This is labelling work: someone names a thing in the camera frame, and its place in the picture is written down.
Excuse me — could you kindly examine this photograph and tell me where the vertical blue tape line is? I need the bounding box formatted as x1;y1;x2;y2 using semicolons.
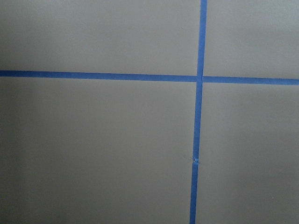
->
189;0;207;224

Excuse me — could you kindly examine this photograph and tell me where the horizontal blue tape line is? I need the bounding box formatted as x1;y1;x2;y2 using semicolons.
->
0;70;299;85

